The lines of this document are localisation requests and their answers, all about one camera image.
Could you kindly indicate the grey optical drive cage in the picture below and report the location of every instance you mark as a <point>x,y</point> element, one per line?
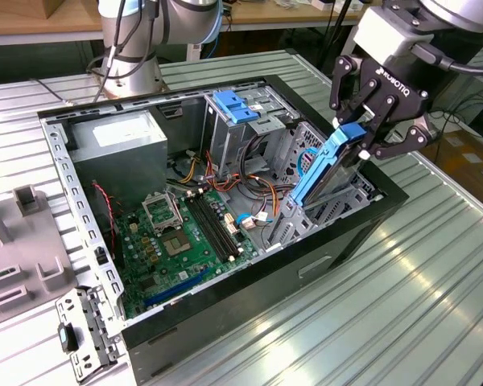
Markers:
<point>229,144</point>

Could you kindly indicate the large cardboard box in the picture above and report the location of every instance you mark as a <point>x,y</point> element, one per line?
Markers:
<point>471,169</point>

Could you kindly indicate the wooden desk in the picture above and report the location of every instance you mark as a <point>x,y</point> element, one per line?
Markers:
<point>257,16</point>

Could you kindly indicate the blue expansion slot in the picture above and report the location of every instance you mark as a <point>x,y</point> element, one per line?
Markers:
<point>177,288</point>

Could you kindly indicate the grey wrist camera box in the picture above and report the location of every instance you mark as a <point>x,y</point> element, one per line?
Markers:
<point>386,36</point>

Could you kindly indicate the grey parts rack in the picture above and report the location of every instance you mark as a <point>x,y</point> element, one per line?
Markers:
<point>32,241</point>

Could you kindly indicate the green motherboard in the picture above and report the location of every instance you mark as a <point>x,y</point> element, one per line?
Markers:
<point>199,245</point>

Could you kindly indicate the metal card retention bracket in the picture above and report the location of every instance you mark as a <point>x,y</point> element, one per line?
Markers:
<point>90,317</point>

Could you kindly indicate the CPU socket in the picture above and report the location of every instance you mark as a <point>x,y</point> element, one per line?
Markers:
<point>176,244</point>

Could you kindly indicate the black case fan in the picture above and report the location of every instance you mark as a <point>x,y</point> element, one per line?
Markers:
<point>120,253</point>

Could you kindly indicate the grey power supply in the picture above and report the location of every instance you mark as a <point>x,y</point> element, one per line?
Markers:
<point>120,169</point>

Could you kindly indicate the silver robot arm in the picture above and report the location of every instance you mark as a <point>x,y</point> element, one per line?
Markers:
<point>141,68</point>

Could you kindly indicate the hard disk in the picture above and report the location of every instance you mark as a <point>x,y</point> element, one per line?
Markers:
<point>312,173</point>

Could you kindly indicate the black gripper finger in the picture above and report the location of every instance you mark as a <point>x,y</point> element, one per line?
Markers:
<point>338,88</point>
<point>406,146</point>

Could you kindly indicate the black RAM slot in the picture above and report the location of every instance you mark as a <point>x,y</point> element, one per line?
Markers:
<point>225,227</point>
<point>212,227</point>
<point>219,227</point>
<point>206,227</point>

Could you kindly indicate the blue plastic drive latch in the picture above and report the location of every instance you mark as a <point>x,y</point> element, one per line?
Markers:
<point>233,108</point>

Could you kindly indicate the black PC case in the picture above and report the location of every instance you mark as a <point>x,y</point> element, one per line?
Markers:
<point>265,289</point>

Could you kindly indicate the black tripod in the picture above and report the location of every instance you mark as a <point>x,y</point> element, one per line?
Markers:
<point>335,36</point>

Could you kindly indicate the grey metal disk bay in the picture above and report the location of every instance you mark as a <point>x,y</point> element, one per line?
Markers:
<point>358,189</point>

